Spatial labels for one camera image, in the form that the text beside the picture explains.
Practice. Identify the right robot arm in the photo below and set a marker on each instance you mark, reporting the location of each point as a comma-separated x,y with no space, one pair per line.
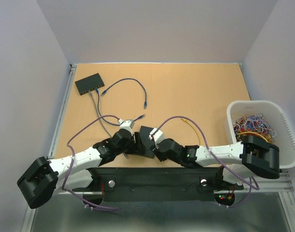
239,161

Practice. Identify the black network switch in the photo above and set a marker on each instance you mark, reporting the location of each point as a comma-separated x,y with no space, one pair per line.
89,83
145,143

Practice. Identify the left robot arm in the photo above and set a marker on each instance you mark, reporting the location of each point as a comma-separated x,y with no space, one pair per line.
44,177

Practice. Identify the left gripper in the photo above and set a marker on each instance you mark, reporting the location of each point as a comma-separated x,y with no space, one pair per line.
136,147

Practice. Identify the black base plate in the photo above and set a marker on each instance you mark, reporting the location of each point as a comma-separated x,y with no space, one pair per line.
157,184

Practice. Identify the white plastic basket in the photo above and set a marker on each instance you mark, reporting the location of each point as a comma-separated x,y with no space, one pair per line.
277,119

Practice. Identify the aluminium frame rail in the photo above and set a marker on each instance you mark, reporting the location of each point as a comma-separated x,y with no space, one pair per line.
282,184

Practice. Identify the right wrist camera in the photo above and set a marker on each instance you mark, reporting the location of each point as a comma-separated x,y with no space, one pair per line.
157,136

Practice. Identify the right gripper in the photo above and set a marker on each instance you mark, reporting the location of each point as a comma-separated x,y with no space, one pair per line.
158,152

